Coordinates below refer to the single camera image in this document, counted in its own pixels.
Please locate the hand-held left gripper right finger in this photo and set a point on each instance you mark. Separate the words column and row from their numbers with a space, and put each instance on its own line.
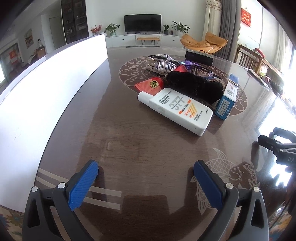
column 207, row 183

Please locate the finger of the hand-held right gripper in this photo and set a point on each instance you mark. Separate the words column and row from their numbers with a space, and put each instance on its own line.
column 268, row 142
column 284, row 135

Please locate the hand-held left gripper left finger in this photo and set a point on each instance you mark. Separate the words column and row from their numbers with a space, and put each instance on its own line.
column 84, row 183

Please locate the blue and white carton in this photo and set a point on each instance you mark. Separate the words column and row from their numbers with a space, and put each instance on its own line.
column 227, row 99

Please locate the white sunscreen bottle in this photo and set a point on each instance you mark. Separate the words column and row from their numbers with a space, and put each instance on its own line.
column 180, row 111

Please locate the black plush pouch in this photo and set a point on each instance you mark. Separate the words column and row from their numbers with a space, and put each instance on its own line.
column 196, row 85

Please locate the brown patterned desktop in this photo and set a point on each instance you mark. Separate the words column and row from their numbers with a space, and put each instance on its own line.
column 127, row 143

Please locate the cluttered wooden sideboard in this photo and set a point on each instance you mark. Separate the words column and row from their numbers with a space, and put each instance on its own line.
column 272, row 76

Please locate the floral patterned cloth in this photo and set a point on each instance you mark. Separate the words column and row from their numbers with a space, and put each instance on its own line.
column 10, row 222

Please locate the wooden chair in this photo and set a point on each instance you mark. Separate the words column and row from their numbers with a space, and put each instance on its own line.
column 246, row 58

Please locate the white partition board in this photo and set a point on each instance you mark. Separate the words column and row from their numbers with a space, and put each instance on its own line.
column 46, row 104
column 20, row 76

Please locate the black rectangular box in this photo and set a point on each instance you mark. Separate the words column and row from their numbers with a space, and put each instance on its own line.
column 198, row 59

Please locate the red envelope bundle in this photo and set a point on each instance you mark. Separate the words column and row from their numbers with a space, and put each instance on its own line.
column 148, row 85

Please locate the orange lounge chair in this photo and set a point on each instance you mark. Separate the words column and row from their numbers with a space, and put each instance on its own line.
column 208, row 41

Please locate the grey curtain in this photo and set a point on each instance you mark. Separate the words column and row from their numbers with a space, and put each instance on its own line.
column 231, row 25

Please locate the white fabric covered appliance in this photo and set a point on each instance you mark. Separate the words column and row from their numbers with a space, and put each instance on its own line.
column 212, row 18

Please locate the large leafy potted plant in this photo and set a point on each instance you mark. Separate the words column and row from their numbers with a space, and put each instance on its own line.
column 180, row 27

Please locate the white television cabinet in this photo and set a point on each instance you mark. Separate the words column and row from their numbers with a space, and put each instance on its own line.
column 120, row 40

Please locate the small potted plant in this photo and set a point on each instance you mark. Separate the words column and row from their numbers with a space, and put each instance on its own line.
column 166, row 29

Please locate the white door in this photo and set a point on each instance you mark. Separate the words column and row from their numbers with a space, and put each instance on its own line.
column 54, row 32

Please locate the red flower arrangement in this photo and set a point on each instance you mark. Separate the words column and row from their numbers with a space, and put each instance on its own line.
column 96, row 29

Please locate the orange topped bench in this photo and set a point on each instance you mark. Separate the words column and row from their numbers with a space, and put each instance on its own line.
column 148, row 39

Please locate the green potted plant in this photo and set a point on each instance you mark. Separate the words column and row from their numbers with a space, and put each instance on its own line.
column 112, row 28

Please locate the dark display cabinet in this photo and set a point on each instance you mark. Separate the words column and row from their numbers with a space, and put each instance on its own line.
column 74, row 20

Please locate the black television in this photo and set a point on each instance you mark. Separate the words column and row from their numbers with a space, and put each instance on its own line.
column 142, row 23

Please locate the red wall hanging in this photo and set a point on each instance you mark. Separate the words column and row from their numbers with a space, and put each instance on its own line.
column 246, row 17

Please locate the framed wall painting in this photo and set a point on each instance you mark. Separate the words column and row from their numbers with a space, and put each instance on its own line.
column 29, row 38

